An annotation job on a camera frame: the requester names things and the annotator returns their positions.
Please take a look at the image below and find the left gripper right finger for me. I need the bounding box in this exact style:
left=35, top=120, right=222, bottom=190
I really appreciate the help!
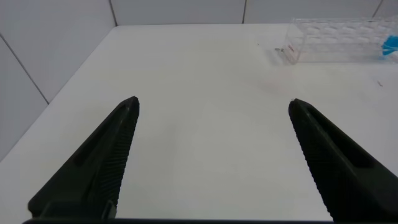
left=288, top=98, right=398, bottom=223

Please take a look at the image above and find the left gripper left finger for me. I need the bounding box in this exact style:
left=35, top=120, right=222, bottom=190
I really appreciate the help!
left=27, top=95, right=141, bottom=218

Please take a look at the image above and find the test tube with blue pigment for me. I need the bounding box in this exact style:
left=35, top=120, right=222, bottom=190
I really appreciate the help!
left=381, top=34, right=398, bottom=57

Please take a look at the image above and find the clear plastic test tube rack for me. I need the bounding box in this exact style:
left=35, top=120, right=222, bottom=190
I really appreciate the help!
left=281, top=17, right=398, bottom=65

